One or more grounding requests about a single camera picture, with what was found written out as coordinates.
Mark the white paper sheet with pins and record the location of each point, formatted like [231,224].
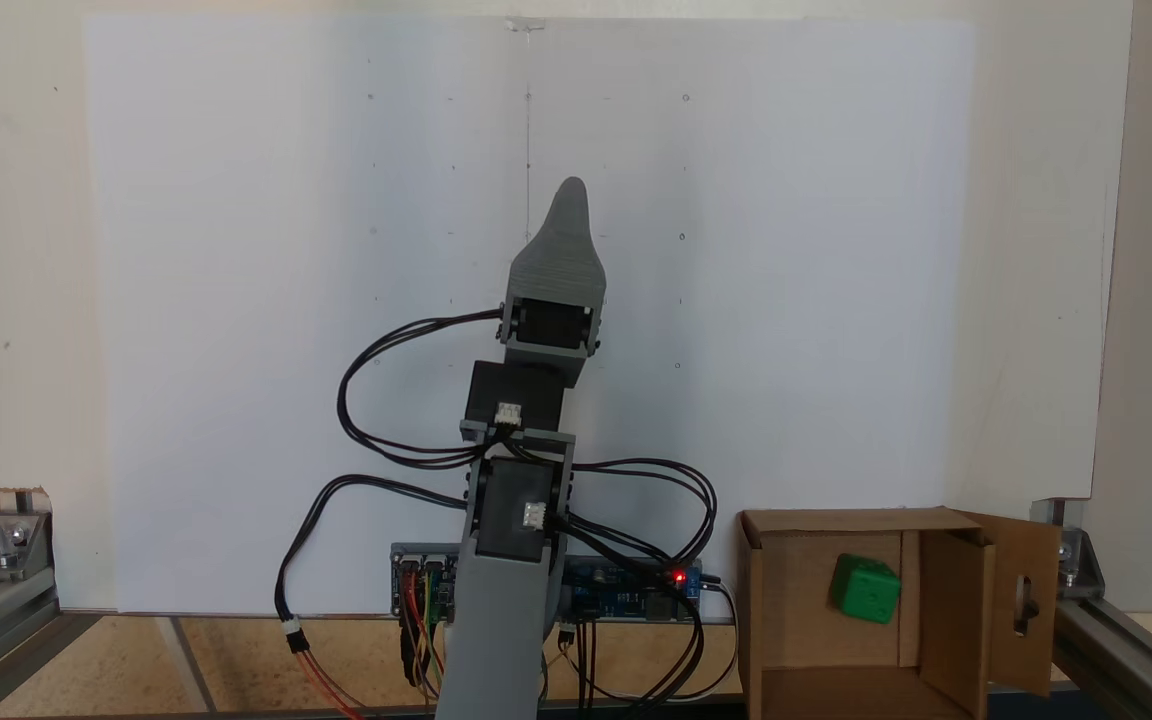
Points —
[786,250]
[286,250]

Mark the brown cardboard box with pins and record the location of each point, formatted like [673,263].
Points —
[796,600]

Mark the green die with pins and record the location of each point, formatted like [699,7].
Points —
[864,590]

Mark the clear tape piece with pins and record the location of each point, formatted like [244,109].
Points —
[526,24]

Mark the small circuit board with jumpers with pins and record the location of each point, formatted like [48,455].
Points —
[421,590]

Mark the blue circuit board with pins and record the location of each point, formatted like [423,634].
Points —
[626,600]

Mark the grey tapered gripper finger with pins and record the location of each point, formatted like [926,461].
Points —
[566,245]

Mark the aluminium corner bracket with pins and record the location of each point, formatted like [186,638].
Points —
[1076,565]
[11,540]

